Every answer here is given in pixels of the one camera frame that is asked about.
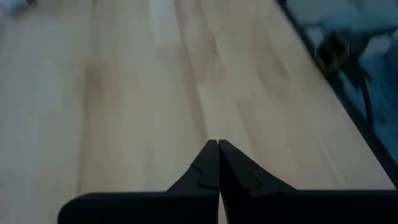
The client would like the black aluminium table frame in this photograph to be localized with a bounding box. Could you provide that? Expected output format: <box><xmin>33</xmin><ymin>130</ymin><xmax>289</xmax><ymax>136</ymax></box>
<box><xmin>275</xmin><ymin>0</ymin><xmax>398</xmax><ymax>187</ymax></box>

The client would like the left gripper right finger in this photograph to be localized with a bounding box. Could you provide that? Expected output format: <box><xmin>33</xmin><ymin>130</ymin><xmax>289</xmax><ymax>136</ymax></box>
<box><xmin>218</xmin><ymin>139</ymin><xmax>398</xmax><ymax>224</ymax></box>

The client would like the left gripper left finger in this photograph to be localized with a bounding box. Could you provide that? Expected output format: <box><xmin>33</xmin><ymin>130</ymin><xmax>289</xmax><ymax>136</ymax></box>
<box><xmin>57</xmin><ymin>139</ymin><xmax>220</xmax><ymax>224</ymax></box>

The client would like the black floor cable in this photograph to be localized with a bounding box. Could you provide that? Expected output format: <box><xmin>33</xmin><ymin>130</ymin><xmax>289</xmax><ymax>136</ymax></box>
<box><xmin>313</xmin><ymin>30</ymin><xmax>376</xmax><ymax>131</ymax></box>

